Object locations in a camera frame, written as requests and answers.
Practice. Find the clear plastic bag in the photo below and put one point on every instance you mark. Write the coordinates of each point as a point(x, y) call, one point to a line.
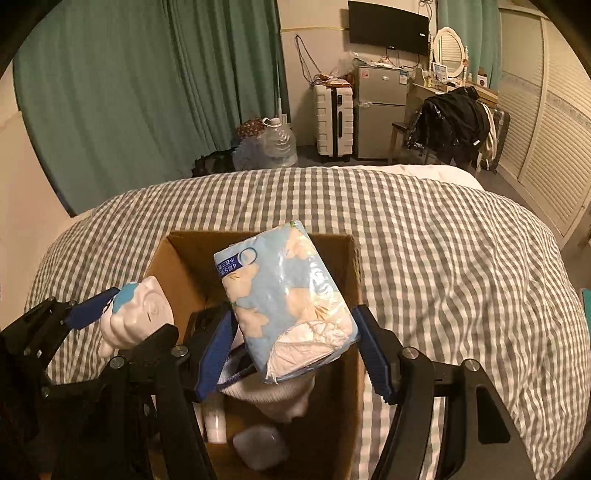
point(344, 64)

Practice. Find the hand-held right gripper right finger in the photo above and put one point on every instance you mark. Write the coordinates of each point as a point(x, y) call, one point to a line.
point(374, 355)

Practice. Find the silver suitcase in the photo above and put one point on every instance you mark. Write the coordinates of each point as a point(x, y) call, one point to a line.
point(501, 134)

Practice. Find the wide green curtain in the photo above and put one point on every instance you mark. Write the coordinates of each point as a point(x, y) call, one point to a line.
point(138, 92)

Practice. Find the narrow green curtain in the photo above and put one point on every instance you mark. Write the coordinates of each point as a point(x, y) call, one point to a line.
point(466, 27)

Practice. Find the silver fridge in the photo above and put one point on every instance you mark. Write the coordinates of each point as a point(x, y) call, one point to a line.
point(378, 120)

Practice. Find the white oval mirror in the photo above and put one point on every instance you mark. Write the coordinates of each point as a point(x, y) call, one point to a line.
point(448, 53)

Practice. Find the light blue oval case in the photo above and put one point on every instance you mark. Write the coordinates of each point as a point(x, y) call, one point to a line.
point(261, 447)

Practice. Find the white ribbed suitcase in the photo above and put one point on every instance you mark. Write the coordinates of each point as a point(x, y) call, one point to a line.
point(332, 124)

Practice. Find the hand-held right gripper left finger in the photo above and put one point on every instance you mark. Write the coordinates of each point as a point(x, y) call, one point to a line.
point(214, 355)

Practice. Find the brown cardboard box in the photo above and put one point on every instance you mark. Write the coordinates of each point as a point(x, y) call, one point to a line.
point(332, 415)

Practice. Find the blue floral tissue pack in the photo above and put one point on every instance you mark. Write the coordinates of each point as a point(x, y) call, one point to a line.
point(286, 300)

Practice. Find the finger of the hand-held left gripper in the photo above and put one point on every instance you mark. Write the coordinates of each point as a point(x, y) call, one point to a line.
point(150, 341)
point(94, 308)

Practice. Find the black jacket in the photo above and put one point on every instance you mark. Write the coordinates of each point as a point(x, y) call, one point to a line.
point(452, 124)

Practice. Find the patterned bag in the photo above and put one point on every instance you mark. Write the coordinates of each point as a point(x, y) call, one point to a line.
point(251, 129)

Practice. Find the white louvred wardrobe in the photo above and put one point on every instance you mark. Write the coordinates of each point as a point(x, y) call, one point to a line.
point(545, 101)

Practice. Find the black wall television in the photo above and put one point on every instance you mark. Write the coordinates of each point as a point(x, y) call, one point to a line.
point(388, 25)

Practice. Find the white sock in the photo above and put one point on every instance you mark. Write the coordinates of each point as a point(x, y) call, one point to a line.
point(277, 401)

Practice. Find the clear water jug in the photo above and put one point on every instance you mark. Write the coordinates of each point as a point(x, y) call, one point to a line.
point(279, 143)

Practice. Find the cream cloth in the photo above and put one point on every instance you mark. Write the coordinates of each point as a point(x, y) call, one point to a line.
point(487, 138)

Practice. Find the white cylindrical bottle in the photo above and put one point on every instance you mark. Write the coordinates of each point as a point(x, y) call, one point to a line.
point(214, 420)

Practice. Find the green checked blanket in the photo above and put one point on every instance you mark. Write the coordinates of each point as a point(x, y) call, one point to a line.
point(438, 258)

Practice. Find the white and blue toy figure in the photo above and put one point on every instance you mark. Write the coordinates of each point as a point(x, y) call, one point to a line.
point(138, 314)

